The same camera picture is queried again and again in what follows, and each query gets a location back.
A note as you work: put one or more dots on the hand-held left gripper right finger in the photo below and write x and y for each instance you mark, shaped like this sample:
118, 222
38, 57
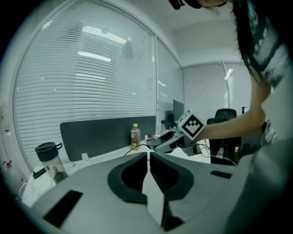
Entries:
180, 180

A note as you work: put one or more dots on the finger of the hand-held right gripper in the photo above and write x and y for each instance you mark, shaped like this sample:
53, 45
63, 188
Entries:
166, 136

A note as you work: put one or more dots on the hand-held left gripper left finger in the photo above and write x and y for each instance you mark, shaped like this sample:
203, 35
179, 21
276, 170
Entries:
116, 180

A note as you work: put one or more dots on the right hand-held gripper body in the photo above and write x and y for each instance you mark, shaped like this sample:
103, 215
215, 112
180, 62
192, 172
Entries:
191, 125

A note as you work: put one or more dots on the black computer mouse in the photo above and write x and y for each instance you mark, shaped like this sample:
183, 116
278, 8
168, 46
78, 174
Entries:
153, 142

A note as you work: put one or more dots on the person's right forearm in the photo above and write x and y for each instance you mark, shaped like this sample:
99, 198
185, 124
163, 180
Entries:
229, 128

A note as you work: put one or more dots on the black computer monitor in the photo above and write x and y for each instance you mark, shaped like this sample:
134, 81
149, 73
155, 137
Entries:
178, 110

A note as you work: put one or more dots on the amber drink bottle yellow cap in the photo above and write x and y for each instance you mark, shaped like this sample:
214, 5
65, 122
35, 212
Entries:
135, 137

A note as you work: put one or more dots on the black mesh office chair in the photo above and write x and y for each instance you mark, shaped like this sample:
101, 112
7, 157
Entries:
225, 115

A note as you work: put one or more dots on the white divider clip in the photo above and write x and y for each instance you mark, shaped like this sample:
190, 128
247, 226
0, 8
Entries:
85, 157

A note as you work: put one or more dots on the white window blind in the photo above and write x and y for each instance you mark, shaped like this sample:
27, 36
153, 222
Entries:
206, 89
87, 80

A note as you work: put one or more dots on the dark grey desk divider panel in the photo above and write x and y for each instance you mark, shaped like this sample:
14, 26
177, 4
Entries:
100, 134

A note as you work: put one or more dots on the frosted glass partition panel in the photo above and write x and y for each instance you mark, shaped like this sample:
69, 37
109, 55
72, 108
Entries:
170, 80

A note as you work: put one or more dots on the clear shaker bottle black lid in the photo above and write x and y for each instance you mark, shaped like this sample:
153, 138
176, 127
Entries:
51, 162

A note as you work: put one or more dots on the small black flat device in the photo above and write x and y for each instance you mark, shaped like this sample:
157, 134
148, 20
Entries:
38, 173

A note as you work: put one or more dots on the person's printed white shirt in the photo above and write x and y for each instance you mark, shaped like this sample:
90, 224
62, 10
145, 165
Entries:
272, 68

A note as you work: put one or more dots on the black head-worn camera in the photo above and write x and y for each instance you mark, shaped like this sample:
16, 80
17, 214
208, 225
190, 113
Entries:
183, 2

